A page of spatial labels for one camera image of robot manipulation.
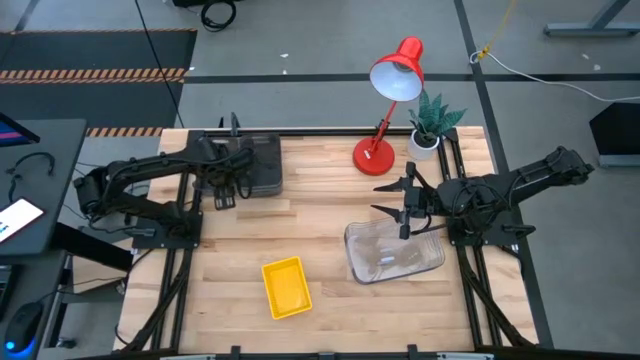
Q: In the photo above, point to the green plant in white pot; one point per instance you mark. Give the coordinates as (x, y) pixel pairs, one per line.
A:
(424, 147)

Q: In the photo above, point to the black side desk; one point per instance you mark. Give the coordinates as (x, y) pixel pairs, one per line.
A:
(60, 150)

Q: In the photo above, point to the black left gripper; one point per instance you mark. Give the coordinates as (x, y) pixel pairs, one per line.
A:
(225, 165)

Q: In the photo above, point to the computer monitor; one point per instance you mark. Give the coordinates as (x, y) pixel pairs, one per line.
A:
(15, 134)

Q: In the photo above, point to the black computer mouse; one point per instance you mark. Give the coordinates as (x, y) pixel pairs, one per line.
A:
(22, 325)

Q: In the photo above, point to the yellow plastic basket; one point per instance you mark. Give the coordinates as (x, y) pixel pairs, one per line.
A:
(286, 287)

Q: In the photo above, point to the black aluminium table frame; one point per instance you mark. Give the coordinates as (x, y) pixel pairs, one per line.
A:
(325, 132)

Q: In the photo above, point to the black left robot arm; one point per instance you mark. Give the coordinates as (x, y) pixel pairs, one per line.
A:
(150, 165)

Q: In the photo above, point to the black floor mat hazard stripes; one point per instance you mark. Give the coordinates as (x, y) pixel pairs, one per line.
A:
(100, 105)

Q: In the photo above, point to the grey plastic basket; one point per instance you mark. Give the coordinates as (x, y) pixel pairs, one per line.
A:
(265, 195)
(265, 160)

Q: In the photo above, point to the black box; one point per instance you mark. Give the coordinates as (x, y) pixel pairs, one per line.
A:
(617, 130)

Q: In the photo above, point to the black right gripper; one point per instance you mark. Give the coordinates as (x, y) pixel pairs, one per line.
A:
(422, 200)

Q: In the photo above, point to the red desk lamp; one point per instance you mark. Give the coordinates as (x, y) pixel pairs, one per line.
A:
(372, 157)

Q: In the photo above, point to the grey metal table leg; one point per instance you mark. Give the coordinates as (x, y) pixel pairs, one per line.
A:
(595, 29)

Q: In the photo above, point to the clear plastic bin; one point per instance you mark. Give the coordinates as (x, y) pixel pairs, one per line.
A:
(356, 276)
(395, 257)

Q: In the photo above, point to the lit white phone screen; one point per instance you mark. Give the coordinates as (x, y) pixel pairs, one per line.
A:
(15, 217)

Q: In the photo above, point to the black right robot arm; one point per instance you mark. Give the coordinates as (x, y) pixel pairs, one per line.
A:
(540, 175)

